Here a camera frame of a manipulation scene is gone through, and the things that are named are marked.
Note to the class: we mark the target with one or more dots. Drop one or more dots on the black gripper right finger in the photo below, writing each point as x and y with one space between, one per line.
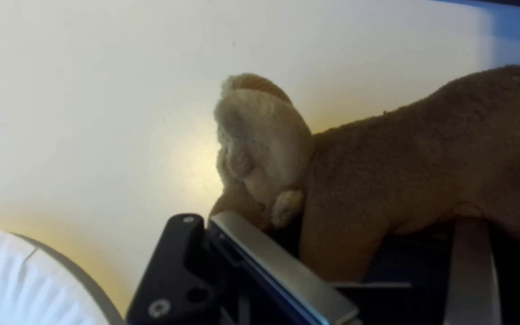
473 285

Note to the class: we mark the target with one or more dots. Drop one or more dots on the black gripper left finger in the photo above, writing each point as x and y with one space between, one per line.
303 296

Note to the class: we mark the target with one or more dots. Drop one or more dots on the brown toy moose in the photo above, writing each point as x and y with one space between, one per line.
449 153

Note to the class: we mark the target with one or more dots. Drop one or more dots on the white paper plate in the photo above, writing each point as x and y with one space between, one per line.
39 285

